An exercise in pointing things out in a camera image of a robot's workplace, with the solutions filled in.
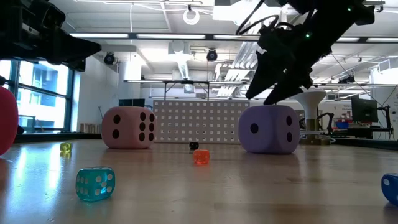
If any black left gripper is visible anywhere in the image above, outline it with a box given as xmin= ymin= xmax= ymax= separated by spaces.
xmin=0 ymin=0 xmax=103 ymax=72

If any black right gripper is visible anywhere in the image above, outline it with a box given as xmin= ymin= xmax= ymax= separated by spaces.
xmin=244 ymin=18 xmax=333 ymax=106

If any large purple foam die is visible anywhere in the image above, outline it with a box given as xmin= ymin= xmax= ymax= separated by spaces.
xmin=238 ymin=105 xmax=301 ymax=155

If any large pink foam die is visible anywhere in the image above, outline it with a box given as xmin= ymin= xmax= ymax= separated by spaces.
xmin=101 ymin=106 xmax=157 ymax=149

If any large red foam die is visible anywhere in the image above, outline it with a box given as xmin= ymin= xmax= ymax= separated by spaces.
xmin=0 ymin=86 xmax=19 ymax=156

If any small translucent orange die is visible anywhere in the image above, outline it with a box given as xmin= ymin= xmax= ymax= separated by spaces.
xmin=193 ymin=149 xmax=211 ymax=165

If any small translucent teal die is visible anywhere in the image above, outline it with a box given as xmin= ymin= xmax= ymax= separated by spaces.
xmin=75 ymin=166 xmax=116 ymax=202

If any small translucent blue die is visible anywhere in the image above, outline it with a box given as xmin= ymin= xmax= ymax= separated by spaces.
xmin=381 ymin=172 xmax=398 ymax=207

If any large window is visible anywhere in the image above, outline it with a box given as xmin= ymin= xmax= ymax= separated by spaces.
xmin=0 ymin=58 xmax=75 ymax=133

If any white perforated basket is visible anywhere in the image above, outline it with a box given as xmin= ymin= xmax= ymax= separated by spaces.
xmin=152 ymin=100 xmax=251 ymax=144

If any black computer monitor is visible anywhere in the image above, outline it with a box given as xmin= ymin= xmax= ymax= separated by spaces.
xmin=351 ymin=94 xmax=379 ymax=124

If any black monitor stand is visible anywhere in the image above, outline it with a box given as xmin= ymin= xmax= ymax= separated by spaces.
xmin=377 ymin=105 xmax=395 ymax=135

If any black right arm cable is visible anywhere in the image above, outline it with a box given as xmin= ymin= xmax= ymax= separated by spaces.
xmin=235 ymin=0 xmax=282 ymax=35

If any black aluminium table frame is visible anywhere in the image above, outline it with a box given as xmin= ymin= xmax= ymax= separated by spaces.
xmin=14 ymin=133 xmax=398 ymax=152

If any black frame table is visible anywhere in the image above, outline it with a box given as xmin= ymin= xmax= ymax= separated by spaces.
xmin=162 ymin=80 xmax=211 ymax=101

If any white hanging ring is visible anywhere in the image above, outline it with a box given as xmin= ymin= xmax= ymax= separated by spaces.
xmin=182 ymin=7 xmax=201 ymax=26

